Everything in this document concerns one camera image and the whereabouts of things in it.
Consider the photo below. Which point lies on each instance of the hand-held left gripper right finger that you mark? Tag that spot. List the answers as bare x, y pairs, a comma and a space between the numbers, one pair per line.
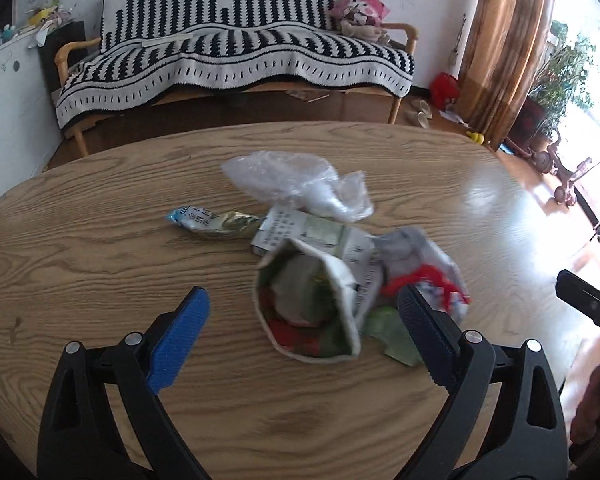
427, 332

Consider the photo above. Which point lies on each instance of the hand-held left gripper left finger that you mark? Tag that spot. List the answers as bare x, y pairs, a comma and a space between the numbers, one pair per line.
177, 345

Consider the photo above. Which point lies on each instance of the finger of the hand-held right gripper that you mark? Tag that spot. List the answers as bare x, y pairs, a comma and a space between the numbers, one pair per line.
587, 302

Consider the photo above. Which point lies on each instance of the person's right hand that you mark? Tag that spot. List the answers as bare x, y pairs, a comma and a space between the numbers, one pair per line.
597, 410

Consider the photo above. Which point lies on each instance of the green wrapper piece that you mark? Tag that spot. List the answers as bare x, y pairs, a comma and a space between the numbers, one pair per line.
390, 331

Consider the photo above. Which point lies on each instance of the red white wrapper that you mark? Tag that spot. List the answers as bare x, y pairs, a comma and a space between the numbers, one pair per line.
415, 255

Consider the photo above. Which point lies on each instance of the red snack packet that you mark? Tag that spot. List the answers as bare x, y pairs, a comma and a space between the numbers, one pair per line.
290, 334

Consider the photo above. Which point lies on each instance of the children's tricycle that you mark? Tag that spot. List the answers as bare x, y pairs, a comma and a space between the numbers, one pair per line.
567, 180

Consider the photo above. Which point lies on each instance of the blue gold wrapper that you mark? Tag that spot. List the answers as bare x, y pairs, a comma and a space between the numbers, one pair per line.
205, 220

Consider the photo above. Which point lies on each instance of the white printed carton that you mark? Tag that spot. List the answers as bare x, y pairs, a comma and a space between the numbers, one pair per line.
300, 230

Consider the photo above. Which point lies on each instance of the clear plastic bag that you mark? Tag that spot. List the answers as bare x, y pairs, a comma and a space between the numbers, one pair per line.
290, 180

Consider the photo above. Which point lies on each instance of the yellow toy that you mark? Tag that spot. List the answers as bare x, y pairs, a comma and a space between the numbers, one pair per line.
475, 137

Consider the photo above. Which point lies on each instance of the beige slipper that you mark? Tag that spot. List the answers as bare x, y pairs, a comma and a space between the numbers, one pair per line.
425, 119
420, 106

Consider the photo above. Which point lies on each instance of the green potted plants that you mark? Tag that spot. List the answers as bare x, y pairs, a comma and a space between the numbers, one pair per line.
565, 75

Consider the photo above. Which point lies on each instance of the red bag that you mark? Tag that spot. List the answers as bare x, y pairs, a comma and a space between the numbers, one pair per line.
445, 90

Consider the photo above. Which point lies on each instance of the brown curtain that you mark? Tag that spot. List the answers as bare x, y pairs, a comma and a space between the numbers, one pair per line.
505, 50

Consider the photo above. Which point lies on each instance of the cardboard piece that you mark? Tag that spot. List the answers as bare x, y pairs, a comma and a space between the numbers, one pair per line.
307, 95

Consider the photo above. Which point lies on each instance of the white cabinet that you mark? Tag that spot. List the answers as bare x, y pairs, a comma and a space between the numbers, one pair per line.
10, 110

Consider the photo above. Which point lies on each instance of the wooden sofa with striped blanket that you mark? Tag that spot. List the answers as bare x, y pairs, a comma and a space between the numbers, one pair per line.
230, 60

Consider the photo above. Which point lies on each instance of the beige plush toy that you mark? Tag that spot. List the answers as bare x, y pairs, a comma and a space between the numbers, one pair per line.
366, 31

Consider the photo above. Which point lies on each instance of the pink cartoon cushion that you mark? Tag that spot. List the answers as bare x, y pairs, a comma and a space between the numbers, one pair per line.
361, 4

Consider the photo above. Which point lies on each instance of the colourful clutter pile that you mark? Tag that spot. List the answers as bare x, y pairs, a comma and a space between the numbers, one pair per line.
45, 15

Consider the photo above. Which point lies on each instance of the wooden sofa frame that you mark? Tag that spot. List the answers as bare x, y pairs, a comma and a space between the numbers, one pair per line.
67, 52

